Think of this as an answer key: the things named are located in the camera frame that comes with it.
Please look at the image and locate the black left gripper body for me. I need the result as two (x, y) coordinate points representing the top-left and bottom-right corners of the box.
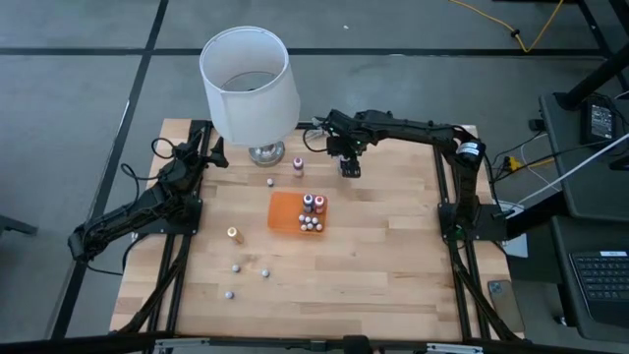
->
(168, 139), (210, 184)

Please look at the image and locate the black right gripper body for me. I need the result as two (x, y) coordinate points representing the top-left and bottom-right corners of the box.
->
(325, 133), (367, 161)

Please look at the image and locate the silver table lamp white shade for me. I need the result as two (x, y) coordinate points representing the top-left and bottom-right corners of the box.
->
(199, 25), (302, 167)

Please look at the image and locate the orange translucent plastic bin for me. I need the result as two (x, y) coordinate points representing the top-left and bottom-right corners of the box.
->
(266, 190), (329, 236)

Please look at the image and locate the white paper sheet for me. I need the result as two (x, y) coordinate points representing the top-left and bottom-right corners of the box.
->
(500, 232), (530, 260)

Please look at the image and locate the smartphone in brown case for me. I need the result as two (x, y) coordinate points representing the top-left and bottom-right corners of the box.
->
(486, 279), (527, 333)

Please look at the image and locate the dark grey side desk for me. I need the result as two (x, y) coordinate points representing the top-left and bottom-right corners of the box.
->
(538, 91), (629, 345)

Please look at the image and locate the black power adapter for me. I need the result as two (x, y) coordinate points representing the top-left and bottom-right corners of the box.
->
(579, 99), (618, 146)

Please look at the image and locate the black stand leg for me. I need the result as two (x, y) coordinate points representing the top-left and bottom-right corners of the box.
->
(554, 0), (629, 112)

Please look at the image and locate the black keyboard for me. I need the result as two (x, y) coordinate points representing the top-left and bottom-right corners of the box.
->
(569, 250), (629, 328)

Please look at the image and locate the black aluminium rig frame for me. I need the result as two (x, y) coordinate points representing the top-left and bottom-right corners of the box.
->
(0, 117), (629, 354)

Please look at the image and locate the yellow extension cable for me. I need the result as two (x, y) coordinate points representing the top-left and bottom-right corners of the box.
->
(449, 0), (566, 53)

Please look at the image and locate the white cable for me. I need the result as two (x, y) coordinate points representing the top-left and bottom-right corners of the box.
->
(515, 131), (629, 207)

